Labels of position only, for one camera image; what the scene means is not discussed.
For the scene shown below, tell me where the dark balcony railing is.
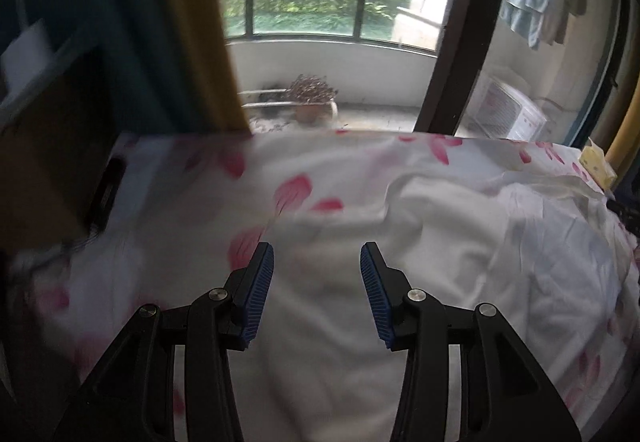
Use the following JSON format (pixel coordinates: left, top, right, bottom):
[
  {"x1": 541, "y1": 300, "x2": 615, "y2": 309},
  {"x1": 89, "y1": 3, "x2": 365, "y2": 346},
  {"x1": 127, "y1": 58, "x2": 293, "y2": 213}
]
[{"x1": 221, "y1": 0, "x2": 454, "y2": 55}]

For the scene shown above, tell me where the brown cardboard box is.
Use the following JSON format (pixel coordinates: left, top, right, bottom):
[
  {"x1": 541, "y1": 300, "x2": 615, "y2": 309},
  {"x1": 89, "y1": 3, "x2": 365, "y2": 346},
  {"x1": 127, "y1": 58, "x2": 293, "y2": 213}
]
[{"x1": 1, "y1": 48, "x2": 122, "y2": 254}]

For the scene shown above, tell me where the teal curtain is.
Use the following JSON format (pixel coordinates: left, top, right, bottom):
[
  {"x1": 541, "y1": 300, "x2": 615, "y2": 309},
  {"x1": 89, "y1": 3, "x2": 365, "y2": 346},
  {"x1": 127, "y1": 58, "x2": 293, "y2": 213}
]
[{"x1": 1, "y1": 0, "x2": 208, "y2": 134}]

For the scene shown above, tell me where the floral pink bed sheet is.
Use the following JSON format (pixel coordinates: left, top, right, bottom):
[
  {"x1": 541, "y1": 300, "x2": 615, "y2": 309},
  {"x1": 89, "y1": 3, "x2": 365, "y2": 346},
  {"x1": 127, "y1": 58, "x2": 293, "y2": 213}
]
[{"x1": 8, "y1": 129, "x2": 640, "y2": 442}]

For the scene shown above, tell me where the yellow curtain left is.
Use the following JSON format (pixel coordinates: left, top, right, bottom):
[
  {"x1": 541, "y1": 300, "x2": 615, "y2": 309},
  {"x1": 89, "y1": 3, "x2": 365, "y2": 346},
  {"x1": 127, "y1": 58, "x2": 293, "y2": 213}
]
[{"x1": 167, "y1": 0, "x2": 250, "y2": 133}]

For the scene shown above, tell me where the dark window pillar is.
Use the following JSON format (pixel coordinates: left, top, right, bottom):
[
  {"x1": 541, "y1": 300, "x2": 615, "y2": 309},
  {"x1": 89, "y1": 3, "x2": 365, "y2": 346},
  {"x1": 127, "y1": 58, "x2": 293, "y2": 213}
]
[{"x1": 414, "y1": 0, "x2": 501, "y2": 136}]

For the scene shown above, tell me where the dried potted plant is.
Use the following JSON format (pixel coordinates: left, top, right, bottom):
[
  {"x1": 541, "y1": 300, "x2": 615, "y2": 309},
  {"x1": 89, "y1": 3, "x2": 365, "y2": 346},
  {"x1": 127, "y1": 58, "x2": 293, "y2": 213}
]
[{"x1": 286, "y1": 75, "x2": 337, "y2": 126}]

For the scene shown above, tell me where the white air conditioner unit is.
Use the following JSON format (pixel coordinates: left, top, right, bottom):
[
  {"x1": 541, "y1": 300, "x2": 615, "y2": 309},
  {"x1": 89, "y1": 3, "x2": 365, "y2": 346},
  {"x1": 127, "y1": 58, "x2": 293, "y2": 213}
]
[{"x1": 470, "y1": 76, "x2": 547, "y2": 142}]

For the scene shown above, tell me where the yellow curtain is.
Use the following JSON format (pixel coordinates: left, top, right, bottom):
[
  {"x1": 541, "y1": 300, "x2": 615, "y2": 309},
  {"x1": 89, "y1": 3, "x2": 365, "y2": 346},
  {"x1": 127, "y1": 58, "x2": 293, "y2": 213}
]
[
  {"x1": 605, "y1": 79, "x2": 640, "y2": 176},
  {"x1": 167, "y1": 0, "x2": 250, "y2": 133}
]

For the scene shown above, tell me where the white sheer large garment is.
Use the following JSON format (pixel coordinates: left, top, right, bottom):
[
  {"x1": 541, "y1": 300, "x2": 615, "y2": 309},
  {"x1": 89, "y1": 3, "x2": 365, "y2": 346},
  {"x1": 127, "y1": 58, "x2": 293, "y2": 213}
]
[{"x1": 232, "y1": 174, "x2": 639, "y2": 441}]

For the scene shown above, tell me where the yellow tissue pack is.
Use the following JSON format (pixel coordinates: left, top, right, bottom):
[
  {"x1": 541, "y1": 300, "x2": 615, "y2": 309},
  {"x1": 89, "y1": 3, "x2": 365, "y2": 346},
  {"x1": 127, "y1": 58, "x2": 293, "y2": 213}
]
[{"x1": 579, "y1": 139, "x2": 617, "y2": 192}]

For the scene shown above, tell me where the yellow curtain right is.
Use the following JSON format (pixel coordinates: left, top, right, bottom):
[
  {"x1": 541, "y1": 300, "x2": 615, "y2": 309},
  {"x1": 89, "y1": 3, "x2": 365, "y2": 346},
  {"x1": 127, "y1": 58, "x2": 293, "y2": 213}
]
[{"x1": 605, "y1": 79, "x2": 640, "y2": 176}]

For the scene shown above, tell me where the white desk lamp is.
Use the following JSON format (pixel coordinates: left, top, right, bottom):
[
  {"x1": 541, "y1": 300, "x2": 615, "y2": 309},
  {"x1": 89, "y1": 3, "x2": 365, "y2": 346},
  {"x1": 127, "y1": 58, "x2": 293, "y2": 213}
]
[{"x1": 1, "y1": 0, "x2": 53, "y2": 98}]

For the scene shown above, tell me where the beige hanging cloth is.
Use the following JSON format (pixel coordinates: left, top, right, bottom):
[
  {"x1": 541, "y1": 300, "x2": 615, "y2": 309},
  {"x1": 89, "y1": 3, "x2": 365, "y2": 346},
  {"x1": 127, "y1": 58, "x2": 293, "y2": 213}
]
[{"x1": 540, "y1": 0, "x2": 568, "y2": 46}]

